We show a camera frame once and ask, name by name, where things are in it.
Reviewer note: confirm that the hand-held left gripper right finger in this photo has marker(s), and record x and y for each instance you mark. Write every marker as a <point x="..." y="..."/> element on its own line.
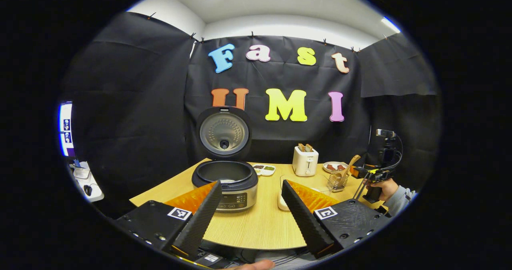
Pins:
<point x="306" y="220"/>

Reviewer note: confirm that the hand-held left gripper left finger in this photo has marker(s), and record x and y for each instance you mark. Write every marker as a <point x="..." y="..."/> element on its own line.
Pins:
<point x="198" y="222"/>

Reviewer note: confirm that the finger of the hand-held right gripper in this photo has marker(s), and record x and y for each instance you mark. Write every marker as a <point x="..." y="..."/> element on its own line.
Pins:
<point x="362" y="172"/>

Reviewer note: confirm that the wooden spoon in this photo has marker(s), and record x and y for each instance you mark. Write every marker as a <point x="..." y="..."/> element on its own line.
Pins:
<point x="347" y="168"/>

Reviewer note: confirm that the clear chopstick holder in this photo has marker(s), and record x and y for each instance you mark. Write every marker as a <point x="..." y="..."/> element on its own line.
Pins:
<point x="336" y="184"/>

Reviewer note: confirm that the clear rice container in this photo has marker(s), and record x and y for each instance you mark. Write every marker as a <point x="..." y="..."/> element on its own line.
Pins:
<point x="283" y="202"/>

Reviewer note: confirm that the dark grey rice cooker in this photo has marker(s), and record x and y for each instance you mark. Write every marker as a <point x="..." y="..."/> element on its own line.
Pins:
<point x="232" y="180"/>

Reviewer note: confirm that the white round plate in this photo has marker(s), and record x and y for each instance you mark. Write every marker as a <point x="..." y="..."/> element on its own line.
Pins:
<point x="326" y="169"/>

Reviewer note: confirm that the white toaster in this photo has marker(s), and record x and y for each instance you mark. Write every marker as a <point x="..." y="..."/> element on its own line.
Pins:
<point x="305" y="164"/>

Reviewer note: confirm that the white divided bean dish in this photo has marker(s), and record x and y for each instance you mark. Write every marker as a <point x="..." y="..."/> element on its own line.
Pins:
<point x="264" y="170"/>

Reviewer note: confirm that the white side desk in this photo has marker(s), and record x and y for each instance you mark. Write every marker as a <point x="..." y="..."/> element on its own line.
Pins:
<point x="94" y="192"/>

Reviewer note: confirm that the black computer mouse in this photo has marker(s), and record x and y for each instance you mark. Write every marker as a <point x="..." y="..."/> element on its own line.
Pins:
<point x="88" y="190"/>

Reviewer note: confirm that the small ceiling light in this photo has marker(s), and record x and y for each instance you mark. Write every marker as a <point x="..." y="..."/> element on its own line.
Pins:
<point x="390" y="24"/>

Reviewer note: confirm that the black backdrop cloth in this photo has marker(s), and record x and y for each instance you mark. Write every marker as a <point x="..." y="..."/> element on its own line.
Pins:
<point x="132" y="102"/>

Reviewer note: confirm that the computer monitor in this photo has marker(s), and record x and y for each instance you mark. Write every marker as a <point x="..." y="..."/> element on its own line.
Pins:
<point x="66" y="128"/>

